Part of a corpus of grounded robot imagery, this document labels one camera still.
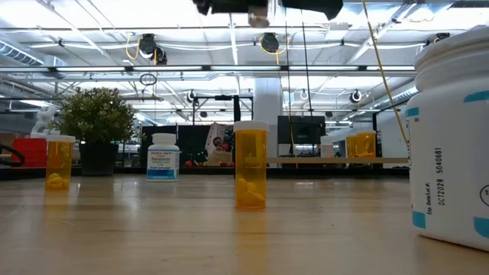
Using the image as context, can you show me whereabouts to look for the white Melatonin supplement bottle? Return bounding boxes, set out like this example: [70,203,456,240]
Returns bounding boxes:
[146,132,181,183]
[404,27,489,253]

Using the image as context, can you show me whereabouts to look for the green bushy plant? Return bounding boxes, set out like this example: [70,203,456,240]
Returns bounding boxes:
[50,86,138,145]

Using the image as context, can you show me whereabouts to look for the black metal frame stand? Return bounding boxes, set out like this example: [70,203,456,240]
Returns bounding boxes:
[192,94,254,125]

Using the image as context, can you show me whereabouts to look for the tall amber pill bottle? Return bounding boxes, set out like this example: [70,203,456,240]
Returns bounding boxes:
[233,120,270,210]

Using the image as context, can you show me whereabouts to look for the yellow hanging cable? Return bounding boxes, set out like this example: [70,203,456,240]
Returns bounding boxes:
[361,0,409,146]

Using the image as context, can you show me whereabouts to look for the long ceiling light strip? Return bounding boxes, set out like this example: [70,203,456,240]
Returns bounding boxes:
[0,65,416,73]

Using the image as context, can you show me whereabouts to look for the ceiling air duct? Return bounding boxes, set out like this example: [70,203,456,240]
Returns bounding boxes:
[0,37,68,70]

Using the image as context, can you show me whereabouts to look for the black cable loop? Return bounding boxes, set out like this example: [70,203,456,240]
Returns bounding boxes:
[0,143,26,168]

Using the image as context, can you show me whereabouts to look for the white patterned bag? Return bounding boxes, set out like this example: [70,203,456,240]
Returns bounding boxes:
[201,122,235,168]

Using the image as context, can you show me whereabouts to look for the narrow amber pill bottle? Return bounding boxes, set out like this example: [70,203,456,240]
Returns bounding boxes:
[44,134,76,193]

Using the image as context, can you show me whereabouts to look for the red storage bins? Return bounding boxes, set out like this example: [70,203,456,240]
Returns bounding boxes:
[11,137,49,169]

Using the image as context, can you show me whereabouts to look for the black computer monitor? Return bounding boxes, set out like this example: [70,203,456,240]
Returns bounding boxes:
[277,115,328,146]

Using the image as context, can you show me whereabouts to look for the black plant pot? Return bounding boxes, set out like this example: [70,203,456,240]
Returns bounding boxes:
[79,142,119,176]

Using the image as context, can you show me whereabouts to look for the white robot figure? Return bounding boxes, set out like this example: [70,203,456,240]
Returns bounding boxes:
[29,105,61,139]

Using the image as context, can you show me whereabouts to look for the black partition panel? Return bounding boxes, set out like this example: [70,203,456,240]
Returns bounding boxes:
[139,125,235,169]

